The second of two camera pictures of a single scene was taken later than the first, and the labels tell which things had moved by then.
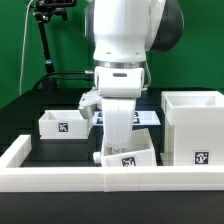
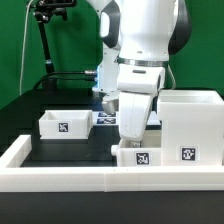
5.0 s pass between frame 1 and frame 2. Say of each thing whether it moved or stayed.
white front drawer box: moved
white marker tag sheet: stayed
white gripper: moved
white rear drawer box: stayed
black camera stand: stayed
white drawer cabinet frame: stayed
